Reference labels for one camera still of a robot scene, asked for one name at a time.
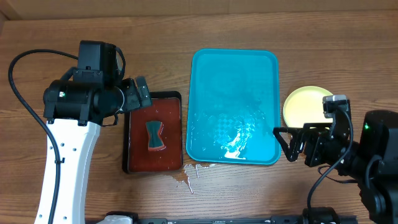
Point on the black wash basin tray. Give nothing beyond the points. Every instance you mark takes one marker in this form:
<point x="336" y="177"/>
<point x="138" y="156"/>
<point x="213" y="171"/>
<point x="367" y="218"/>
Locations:
<point x="167" y="108"/>

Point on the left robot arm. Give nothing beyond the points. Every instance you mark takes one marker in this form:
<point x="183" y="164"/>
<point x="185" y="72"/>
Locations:
<point x="75" y="107"/>

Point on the teal plastic tray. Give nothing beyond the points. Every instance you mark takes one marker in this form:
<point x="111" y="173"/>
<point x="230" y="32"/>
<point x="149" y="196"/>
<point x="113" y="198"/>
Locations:
<point x="233" y="107"/>

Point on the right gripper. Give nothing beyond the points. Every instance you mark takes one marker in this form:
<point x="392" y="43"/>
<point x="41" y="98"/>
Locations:
<point x="311" y="144"/>

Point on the yellow-green plate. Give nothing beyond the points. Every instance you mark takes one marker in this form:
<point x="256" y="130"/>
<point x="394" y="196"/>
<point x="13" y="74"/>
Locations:
<point x="305" y="105"/>

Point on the green orange sponge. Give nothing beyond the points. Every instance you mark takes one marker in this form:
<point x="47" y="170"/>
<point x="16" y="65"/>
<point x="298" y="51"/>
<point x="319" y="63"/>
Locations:
<point x="154" y="130"/>

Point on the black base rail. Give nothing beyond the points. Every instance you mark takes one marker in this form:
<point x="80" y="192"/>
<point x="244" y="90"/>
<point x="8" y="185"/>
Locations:
<point x="328" y="215"/>

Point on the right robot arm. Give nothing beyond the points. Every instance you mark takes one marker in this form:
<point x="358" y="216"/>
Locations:
<point x="370" y="163"/>

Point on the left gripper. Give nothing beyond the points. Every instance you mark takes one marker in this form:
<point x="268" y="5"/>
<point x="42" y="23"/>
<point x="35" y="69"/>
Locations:
<point x="131" y="102"/>

